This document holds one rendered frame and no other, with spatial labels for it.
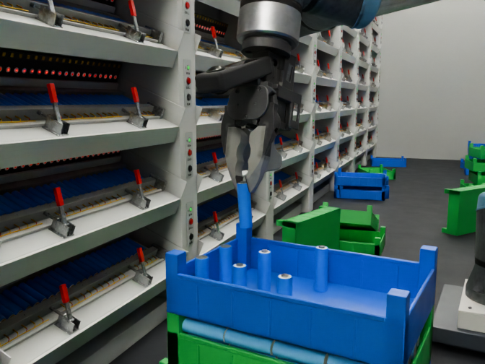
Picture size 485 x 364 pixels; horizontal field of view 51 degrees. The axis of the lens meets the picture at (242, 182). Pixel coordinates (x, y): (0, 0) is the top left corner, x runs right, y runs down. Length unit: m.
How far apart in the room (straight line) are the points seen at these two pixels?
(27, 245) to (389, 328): 0.64
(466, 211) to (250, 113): 1.85
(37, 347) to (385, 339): 0.66
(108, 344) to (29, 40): 0.68
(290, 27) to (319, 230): 1.14
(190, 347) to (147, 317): 0.68
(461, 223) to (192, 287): 1.91
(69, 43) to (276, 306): 0.63
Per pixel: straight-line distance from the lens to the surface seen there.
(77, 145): 1.01
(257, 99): 0.70
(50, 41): 0.97
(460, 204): 2.41
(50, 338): 1.05
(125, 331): 1.28
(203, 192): 1.47
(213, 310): 0.64
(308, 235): 1.72
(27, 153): 0.92
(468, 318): 1.33
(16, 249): 0.94
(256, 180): 0.68
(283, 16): 0.72
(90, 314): 1.13
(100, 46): 1.08
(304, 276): 0.79
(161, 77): 1.35
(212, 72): 0.65
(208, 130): 1.50
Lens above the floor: 0.59
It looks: 9 degrees down
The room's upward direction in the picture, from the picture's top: straight up
